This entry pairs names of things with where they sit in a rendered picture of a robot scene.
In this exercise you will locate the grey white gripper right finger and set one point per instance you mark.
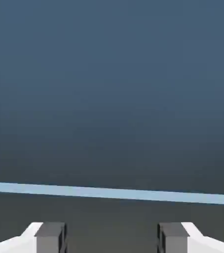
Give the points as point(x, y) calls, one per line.
point(175, 240)

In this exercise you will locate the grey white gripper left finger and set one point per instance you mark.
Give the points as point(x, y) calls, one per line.
point(46, 240)

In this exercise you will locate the blue painted cabinet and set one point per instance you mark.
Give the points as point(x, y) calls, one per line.
point(112, 193)

